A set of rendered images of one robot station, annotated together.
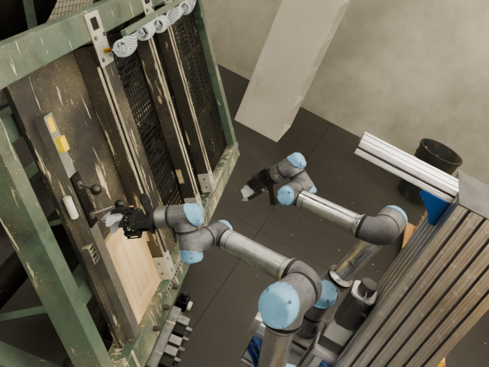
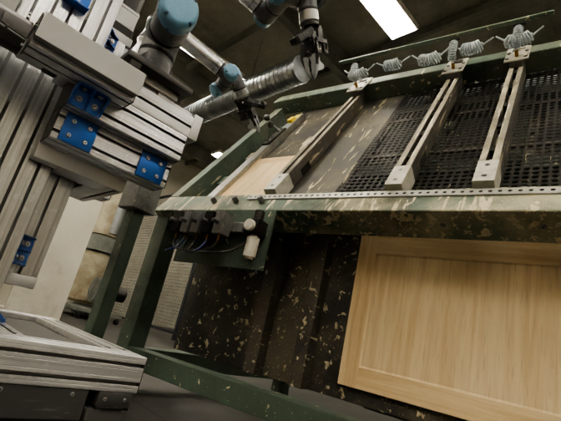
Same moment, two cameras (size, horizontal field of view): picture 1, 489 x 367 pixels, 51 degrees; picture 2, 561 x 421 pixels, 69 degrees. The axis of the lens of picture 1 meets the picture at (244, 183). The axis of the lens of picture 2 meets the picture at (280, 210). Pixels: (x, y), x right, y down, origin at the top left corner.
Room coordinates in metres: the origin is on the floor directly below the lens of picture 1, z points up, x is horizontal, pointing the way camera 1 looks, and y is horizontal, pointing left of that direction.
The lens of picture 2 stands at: (2.83, -1.06, 0.35)
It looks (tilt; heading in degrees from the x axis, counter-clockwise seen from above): 17 degrees up; 130
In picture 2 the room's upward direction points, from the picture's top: 13 degrees clockwise
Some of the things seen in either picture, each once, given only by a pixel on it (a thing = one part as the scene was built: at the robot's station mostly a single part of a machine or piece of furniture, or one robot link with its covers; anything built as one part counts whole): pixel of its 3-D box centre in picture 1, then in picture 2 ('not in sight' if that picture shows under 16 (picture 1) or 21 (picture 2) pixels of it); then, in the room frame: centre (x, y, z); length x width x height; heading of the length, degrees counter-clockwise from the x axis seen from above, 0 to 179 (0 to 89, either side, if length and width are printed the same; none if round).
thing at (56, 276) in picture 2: not in sight; (58, 229); (-2.41, 1.16, 1.03); 0.60 x 0.58 x 2.05; 171
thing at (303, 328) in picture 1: (307, 317); (152, 68); (1.69, -0.49, 1.09); 0.15 x 0.15 x 0.10
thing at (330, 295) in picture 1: (319, 298); (163, 38); (1.69, -0.49, 1.20); 0.13 x 0.12 x 0.14; 158
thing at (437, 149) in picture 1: (426, 172); not in sight; (5.72, -1.92, 0.33); 0.54 x 0.54 x 0.65
